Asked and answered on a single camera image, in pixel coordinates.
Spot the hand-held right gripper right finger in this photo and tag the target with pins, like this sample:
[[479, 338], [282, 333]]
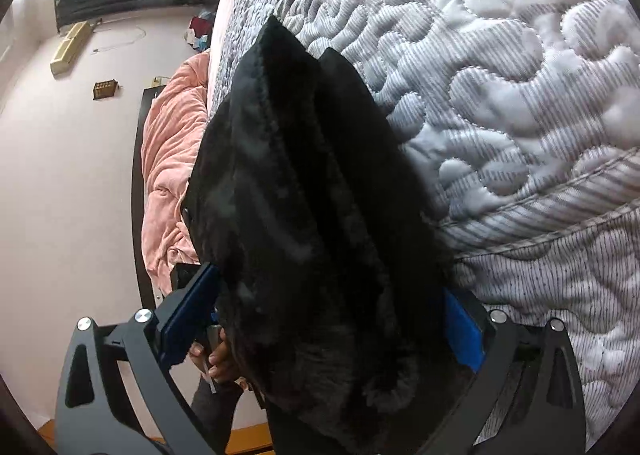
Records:
[[465, 335]]

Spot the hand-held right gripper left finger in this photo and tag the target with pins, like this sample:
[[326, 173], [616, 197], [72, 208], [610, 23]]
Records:
[[187, 315]]

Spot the black pants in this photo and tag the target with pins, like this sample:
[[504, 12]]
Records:
[[320, 235]]

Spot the person's left hand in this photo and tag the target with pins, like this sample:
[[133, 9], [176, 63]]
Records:
[[222, 362]]

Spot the dark curved headboard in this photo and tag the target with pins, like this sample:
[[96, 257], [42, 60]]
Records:
[[136, 195]]

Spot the person's dark trouser leg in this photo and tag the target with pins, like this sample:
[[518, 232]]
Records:
[[210, 420]]

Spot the pink blanket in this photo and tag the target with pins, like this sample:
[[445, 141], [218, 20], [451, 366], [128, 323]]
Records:
[[170, 160]]

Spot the pile of colourful clothes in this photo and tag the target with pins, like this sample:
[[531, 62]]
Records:
[[200, 30]]

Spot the grey quilted mattress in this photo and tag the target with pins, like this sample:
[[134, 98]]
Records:
[[500, 85]]

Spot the small brown wall box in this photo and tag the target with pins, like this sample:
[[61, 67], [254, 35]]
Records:
[[105, 89]]

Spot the beige wall unit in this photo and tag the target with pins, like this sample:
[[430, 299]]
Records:
[[70, 47]]

